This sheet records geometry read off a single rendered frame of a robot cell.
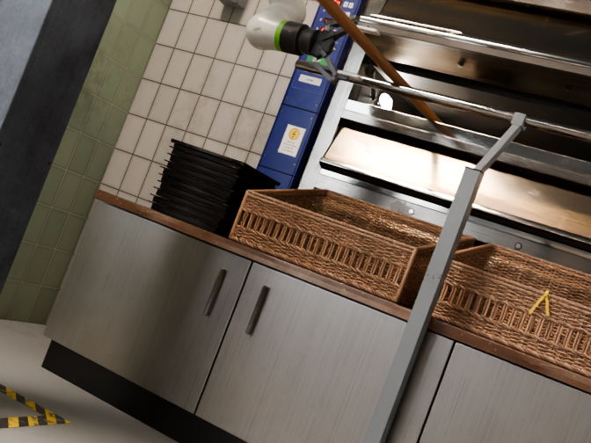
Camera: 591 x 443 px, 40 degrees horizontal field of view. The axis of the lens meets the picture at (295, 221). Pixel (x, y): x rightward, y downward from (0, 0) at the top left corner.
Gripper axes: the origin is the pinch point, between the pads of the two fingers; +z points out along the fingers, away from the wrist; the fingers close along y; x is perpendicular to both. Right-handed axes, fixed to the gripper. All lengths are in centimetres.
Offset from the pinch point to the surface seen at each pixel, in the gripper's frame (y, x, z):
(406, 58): -17, -51, -12
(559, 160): 3, -52, 48
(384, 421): 88, 8, 44
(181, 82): 11, -51, -98
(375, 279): 57, -2, 25
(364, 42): 0.7, 12.4, 4.8
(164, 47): 0, -51, -113
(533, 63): -20, -37, 34
